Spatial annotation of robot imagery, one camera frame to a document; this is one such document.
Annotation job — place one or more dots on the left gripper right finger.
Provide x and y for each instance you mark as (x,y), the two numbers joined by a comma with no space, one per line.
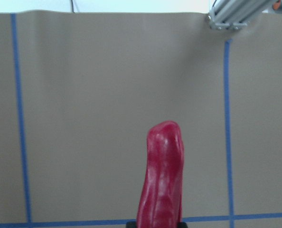
(182,225)

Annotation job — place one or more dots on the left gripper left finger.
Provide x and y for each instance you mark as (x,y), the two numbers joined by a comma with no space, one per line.
(131,224)

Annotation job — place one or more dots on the red chili pepper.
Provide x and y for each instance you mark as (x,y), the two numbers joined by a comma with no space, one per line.
(160,204)

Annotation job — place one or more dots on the aluminium frame post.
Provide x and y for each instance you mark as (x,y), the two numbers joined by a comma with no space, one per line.
(235,14)

